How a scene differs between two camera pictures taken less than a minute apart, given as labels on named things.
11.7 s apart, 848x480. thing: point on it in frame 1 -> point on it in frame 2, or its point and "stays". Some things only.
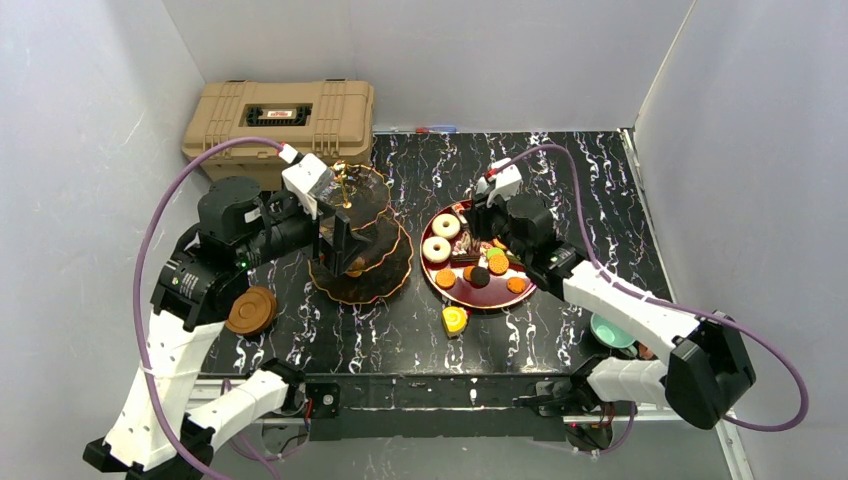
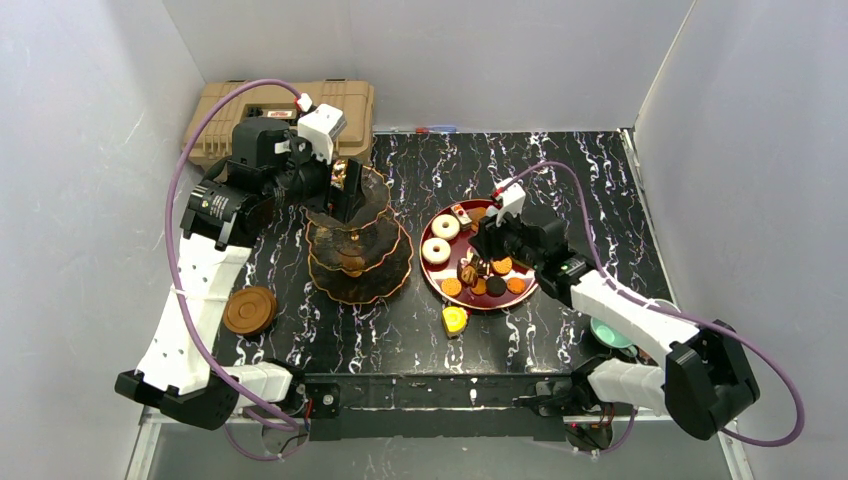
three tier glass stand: (362, 192) stays
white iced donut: (436, 256) stays
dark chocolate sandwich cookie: (479, 276) -> (495, 286)
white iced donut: (446, 232) stays
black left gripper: (325, 234) -> (334, 194)
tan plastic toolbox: (331, 119) stays
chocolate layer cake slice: (464, 259) -> (467, 275)
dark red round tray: (470, 273) stays
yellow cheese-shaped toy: (454, 319) stays
